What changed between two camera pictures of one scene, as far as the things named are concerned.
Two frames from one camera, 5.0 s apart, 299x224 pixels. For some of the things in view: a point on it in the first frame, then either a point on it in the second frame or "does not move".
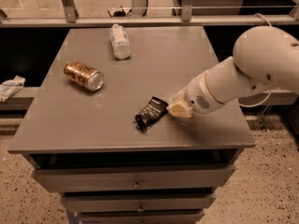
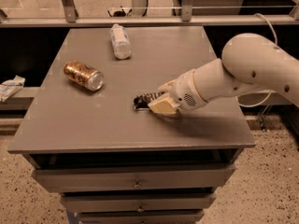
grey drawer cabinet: [99, 132] does not move
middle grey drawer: [145, 202] does not move
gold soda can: [83, 75] does not move
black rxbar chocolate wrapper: [152, 111] → [140, 102]
